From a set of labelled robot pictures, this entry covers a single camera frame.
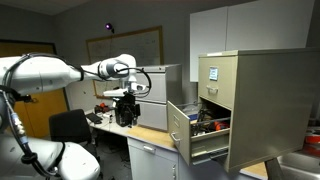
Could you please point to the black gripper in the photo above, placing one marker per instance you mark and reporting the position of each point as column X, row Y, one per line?
column 126, row 105

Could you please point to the beige bottom filing drawer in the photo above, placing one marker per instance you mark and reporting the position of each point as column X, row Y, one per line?
column 186, row 136

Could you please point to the beige filing drawer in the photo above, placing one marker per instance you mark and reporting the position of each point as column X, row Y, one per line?
column 186, row 136
column 218, row 81

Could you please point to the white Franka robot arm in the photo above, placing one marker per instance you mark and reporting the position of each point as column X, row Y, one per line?
column 40, row 75

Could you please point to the grey lateral file cabinet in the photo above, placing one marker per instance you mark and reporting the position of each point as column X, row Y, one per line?
column 160, row 96

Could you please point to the orange tool in drawer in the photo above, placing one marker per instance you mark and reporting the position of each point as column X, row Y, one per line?
column 220, row 125

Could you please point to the white label on drawer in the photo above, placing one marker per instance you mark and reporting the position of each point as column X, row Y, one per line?
column 213, row 73

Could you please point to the beige top filing drawer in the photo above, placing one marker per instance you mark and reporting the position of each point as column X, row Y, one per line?
column 218, row 81

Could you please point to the beige metal filing cabinet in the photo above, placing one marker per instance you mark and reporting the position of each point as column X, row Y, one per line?
column 266, row 106

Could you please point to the black keyboard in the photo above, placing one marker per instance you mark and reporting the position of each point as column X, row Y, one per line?
column 93, row 117

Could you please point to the black office chair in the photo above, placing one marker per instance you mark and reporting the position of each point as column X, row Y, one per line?
column 70, row 127

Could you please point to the wood-framed whiteboard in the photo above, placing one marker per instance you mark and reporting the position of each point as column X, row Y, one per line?
column 140, row 50

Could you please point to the yellow wooden door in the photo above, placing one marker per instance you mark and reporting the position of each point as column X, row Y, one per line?
column 40, row 113

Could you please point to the metal sink tray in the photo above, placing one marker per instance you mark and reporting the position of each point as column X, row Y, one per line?
column 298, row 166

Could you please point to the red object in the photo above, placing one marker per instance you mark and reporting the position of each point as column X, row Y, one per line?
column 312, row 139

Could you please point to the grey desk drawer pedestal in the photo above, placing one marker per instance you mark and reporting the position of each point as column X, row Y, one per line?
column 151, row 160

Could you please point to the camera with purple light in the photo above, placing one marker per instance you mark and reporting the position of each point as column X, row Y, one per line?
column 109, row 26

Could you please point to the white wall cabinet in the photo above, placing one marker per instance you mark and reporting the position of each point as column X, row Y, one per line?
column 246, row 30

